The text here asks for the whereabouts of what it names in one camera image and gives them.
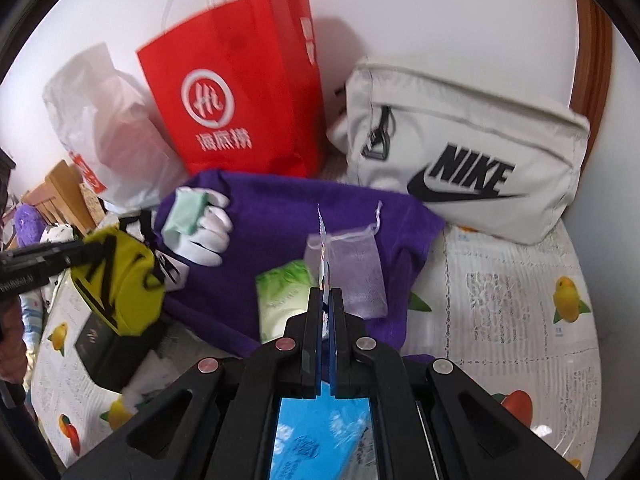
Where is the red paper bag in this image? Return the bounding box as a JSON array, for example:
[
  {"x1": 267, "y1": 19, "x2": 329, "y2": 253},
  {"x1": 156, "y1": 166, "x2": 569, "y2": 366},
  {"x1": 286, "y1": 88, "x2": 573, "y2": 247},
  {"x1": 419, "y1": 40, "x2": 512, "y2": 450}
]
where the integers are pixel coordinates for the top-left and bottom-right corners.
[{"x1": 136, "y1": 0, "x2": 326, "y2": 178}]

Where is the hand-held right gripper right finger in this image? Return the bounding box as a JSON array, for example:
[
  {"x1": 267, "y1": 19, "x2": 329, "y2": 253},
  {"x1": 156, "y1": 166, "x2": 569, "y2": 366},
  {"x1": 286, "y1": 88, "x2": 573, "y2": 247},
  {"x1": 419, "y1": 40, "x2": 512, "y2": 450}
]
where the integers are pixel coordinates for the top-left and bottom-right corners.
[{"x1": 330, "y1": 287, "x2": 583, "y2": 480}]

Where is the fruit-print tablecloth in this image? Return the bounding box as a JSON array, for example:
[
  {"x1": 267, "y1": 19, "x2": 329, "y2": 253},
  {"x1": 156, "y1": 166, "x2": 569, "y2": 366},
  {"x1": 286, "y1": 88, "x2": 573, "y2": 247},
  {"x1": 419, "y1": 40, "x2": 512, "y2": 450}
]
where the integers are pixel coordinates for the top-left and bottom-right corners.
[{"x1": 27, "y1": 210, "x2": 601, "y2": 476}]

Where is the brown wooden door frame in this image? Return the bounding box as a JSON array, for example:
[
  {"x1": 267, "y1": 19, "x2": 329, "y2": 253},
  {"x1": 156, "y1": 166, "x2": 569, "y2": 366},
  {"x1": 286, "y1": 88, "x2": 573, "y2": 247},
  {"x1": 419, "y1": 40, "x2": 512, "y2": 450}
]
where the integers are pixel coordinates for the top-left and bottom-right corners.
[{"x1": 572, "y1": 0, "x2": 613, "y2": 151}]

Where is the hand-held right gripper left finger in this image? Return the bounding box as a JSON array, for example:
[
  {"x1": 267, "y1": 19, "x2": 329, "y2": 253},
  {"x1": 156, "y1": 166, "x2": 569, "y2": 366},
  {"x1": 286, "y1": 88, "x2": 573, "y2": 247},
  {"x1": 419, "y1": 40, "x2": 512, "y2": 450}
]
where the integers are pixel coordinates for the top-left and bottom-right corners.
[{"x1": 62, "y1": 287, "x2": 323, "y2": 480}]

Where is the purple towel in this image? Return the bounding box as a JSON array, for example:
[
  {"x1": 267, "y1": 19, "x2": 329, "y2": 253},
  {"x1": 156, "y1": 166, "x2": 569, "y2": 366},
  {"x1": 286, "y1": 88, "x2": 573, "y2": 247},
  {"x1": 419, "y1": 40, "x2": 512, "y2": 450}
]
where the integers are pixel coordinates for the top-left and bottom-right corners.
[{"x1": 152, "y1": 170, "x2": 447, "y2": 361}]

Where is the white glove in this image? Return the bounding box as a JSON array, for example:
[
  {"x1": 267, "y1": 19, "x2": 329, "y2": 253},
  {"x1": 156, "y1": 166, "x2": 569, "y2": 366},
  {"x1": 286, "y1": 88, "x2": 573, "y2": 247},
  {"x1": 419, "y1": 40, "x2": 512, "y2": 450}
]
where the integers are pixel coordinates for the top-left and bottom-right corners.
[{"x1": 161, "y1": 187, "x2": 232, "y2": 292}]

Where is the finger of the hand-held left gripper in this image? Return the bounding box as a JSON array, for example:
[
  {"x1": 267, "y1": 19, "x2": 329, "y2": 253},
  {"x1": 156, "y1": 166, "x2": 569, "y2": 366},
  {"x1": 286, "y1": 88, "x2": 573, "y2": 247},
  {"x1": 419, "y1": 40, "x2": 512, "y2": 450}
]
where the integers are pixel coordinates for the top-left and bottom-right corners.
[{"x1": 0, "y1": 237, "x2": 107, "y2": 281}]

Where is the white pillow with black flowers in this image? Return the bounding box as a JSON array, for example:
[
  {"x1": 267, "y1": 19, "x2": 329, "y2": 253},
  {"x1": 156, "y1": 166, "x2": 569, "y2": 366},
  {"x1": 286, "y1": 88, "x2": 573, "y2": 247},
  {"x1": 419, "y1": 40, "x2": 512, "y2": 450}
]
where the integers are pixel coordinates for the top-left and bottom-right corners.
[{"x1": 39, "y1": 223, "x2": 76, "y2": 247}]

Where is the translucent mesh drawstring bag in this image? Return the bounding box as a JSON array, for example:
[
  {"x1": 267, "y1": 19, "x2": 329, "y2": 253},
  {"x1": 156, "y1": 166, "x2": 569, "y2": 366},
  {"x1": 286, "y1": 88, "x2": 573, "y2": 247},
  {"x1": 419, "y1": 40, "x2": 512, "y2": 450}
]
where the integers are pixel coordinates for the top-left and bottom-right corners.
[{"x1": 306, "y1": 201, "x2": 388, "y2": 318}]

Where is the green and white tissue packet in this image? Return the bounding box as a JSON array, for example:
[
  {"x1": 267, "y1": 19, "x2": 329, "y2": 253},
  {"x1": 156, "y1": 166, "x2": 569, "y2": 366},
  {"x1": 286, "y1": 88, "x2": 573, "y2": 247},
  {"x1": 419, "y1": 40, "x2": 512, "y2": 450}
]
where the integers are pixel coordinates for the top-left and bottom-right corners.
[{"x1": 256, "y1": 259, "x2": 323, "y2": 346}]

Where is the mint green soap bar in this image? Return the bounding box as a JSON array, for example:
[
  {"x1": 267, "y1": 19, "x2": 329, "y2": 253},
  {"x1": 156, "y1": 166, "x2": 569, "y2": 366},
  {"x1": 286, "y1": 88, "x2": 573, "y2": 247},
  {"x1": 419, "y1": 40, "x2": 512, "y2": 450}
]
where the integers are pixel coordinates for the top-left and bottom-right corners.
[{"x1": 161, "y1": 190, "x2": 210, "y2": 241}]

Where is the white plastic shopping bag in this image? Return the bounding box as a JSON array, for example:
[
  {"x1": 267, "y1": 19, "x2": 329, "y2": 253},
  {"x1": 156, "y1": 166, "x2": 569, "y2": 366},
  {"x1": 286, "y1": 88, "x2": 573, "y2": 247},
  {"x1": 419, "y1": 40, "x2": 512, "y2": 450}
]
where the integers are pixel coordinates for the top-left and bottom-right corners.
[{"x1": 42, "y1": 42, "x2": 191, "y2": 213}]

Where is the blue tissue pack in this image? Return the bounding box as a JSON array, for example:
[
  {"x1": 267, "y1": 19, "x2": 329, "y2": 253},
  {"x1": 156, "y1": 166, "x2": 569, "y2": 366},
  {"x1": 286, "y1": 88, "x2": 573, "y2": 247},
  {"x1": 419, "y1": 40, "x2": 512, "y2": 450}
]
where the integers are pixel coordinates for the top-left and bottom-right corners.
[{"x1": 270, "y1": 382, "x2": 381, "y2": 480}]

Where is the dark tea tin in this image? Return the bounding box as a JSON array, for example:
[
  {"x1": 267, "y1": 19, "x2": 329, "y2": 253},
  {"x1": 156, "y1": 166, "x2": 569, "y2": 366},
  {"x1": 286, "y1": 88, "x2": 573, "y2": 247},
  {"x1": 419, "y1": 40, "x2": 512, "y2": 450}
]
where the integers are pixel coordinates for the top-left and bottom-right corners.
[{"x1": 74, "y1": 310, "x2": 166, "y2": 393}]

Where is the grey waist bag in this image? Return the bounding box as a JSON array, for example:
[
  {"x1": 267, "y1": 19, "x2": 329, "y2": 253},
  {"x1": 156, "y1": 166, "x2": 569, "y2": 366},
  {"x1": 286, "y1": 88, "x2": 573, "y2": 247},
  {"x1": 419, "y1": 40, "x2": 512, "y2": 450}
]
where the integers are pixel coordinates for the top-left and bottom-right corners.
[{"x1": 326, "y1": 57, "x2": 592, "y2": 246}]

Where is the yellow pouch with black straps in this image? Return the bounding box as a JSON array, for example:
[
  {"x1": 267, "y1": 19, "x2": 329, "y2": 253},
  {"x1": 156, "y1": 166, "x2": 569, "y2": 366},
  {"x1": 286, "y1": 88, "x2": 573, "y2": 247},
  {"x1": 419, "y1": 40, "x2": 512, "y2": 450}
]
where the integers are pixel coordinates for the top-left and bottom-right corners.
[{"x1": 70, "y1": 210, "x2": 186, "y2": 336}]

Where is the wooden headboard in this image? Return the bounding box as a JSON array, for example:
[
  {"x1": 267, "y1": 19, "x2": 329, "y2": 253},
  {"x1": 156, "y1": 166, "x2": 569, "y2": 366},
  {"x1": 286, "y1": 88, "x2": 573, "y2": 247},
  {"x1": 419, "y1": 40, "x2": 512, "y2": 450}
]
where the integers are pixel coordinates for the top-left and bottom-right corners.
[{"x1": 22, "y1": 159, "x2": 101, "y2": 233}]

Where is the purple plush toy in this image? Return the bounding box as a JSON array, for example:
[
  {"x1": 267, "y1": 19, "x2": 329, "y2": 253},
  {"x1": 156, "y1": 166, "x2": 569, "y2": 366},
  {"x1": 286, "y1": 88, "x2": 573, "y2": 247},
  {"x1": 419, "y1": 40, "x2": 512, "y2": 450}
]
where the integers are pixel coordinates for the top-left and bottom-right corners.
[{"x1": 14, "y1": 205, "x2": 46, "y2": 248}]

